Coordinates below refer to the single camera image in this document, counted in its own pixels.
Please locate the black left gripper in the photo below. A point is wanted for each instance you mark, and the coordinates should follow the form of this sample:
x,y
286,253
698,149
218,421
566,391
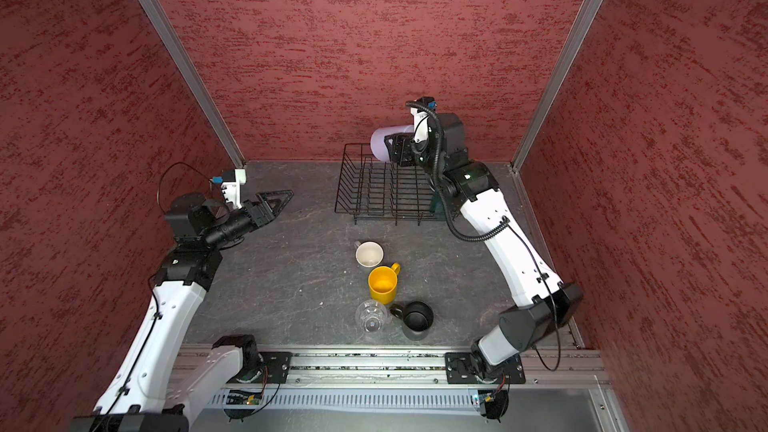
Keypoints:
x,y
266,207

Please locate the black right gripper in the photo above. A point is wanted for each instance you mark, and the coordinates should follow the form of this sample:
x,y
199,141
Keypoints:
x,y
404,147

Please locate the lilac plastic cup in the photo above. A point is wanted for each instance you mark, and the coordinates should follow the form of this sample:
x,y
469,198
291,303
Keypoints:
x,y
381,140

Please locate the dark green white-inside mug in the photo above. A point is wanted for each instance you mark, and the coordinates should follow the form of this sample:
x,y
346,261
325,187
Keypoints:
x,y
436,209

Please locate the black mug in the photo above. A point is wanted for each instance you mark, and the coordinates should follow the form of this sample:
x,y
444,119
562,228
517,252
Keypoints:
x,y
416,319

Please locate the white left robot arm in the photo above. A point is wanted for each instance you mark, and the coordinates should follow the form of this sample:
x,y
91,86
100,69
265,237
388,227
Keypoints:
x,y
138,398

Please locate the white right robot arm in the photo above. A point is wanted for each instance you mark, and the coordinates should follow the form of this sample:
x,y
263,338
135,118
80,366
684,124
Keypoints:
x,y
476,211

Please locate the small cream mug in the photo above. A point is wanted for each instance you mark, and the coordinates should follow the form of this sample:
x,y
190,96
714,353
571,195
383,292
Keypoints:
x,y
369,254

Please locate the yellow mug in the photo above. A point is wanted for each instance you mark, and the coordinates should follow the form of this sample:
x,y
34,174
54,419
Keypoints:
x,y
383,282

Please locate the clear glass cup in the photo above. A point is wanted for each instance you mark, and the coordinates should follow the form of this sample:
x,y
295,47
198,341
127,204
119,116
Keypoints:
x,y
372,316

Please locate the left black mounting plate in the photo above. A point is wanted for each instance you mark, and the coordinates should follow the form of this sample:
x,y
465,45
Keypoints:
x,y
275,366

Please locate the black mounting plate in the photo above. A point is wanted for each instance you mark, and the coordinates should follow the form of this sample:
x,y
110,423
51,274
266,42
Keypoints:
x,y
465,368
275,366

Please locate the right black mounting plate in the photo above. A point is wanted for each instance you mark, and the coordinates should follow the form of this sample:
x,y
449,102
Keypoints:
x,y
465,368

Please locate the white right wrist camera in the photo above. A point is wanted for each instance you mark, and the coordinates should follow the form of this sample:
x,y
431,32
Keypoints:
x,y
425,138

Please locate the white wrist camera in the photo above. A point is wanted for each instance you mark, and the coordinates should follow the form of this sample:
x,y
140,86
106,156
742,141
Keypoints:
x,y
425,138
230,183

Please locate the black wire dish rack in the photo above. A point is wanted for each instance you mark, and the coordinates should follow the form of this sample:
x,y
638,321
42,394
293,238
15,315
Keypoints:
x,y
368,189

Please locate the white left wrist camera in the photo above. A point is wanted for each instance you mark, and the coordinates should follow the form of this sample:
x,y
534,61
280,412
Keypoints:
x,y
230,183

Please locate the left aluminium corner post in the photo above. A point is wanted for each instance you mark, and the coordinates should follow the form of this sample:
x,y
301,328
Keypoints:
x,y
160,21

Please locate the aluminium corner post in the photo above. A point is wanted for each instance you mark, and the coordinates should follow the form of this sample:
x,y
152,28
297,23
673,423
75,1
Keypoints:
x,y
578,32
160,21

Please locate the right aluminium corner post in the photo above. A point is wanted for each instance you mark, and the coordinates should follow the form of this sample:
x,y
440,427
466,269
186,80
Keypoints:
x,y
578,32

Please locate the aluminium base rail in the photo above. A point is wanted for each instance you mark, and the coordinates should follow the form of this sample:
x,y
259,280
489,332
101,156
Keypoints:
x,y
394,379

